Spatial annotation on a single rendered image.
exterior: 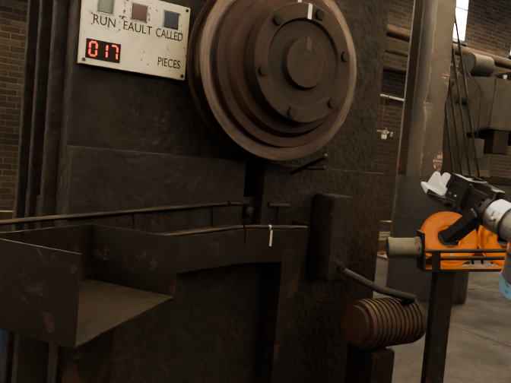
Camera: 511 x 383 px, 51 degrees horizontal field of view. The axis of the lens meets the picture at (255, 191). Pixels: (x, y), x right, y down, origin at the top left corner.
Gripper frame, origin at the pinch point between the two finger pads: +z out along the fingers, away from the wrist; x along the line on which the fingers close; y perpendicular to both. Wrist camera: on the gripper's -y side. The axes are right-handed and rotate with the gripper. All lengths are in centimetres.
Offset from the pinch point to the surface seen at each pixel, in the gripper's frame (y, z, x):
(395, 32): 49, 601, -531
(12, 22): -57, 644, 26
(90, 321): -21, -16, 84
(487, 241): -12.5, -5.4, -25.5
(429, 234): -15.6, 4.8, -14.4
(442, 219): -11.3, 5.8, -18.7
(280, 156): -2.0, 20.6, 30.9
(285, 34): 27, 22, 38
